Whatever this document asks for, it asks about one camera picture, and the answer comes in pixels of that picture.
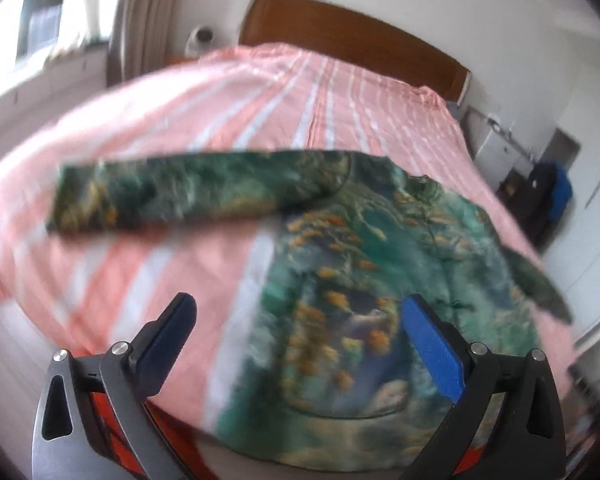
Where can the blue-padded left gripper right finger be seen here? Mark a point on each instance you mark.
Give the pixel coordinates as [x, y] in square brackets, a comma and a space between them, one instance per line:
[528, 439]

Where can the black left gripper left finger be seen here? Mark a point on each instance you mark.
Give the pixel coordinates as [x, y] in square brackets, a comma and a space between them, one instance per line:
[93, 421]

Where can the green landscape-print padded jacket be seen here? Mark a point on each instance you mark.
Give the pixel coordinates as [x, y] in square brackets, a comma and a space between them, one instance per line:
[318, 372]

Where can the pink striped bed sheet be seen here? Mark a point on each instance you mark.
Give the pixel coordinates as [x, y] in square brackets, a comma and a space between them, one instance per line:
[90, 289]

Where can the black and blue bag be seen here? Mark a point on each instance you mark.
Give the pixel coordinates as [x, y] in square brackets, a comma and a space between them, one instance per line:
[537, 202]

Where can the white nightstand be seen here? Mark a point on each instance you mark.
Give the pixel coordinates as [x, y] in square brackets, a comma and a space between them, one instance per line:
[493, 149]

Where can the white window-side cabinet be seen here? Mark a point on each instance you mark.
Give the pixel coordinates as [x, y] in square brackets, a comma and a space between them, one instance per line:
[49, 94]

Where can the beige curtain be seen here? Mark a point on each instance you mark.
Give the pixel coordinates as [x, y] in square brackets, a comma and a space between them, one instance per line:
[139, 39]

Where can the brown wooden headboard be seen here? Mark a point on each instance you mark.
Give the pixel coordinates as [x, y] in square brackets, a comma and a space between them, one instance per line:
[355, 38]

